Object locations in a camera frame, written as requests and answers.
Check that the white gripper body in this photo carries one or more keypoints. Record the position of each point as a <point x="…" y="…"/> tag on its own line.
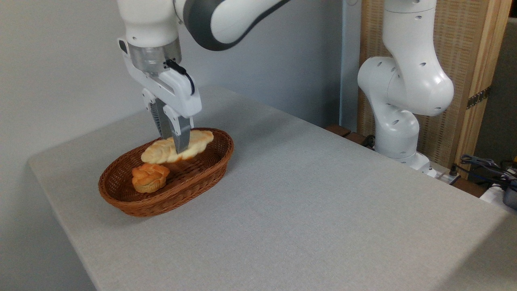
<point x="177" y="95"/>

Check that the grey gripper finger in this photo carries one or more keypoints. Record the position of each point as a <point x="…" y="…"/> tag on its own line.
<point x="159" y="117"/>
<point x="181" y="133"/>

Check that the long braided bread loaf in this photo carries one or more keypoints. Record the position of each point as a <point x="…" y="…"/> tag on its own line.
<point x="161" y="151"/>

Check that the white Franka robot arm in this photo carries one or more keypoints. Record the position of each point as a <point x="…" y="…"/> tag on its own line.
<point x="404" y="81"/>

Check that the brown wicker basket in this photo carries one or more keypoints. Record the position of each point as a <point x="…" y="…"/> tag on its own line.
<point x="121" y="194"/>

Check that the small round braided bun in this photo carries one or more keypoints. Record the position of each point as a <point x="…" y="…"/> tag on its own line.
<point x="149" y="178"/>

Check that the grey tablecloth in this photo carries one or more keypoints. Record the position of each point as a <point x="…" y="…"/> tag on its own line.
<point x="323" y="210"/>

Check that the brown wooden platform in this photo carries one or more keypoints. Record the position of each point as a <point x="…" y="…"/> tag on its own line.
<point x="343" y="133"/>

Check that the white power strip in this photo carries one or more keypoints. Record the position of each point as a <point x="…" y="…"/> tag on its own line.
<point x="443" y="177"/>

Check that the wooden woven screen panel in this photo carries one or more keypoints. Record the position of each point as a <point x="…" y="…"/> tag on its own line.
<point x="464" y="44"/>

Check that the black metal screen hinge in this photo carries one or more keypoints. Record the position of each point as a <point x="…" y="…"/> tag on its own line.
<point x="478" y="98"/>

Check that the grey device housing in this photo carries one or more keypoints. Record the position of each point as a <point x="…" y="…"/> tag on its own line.
<point x="511" y="196"/>

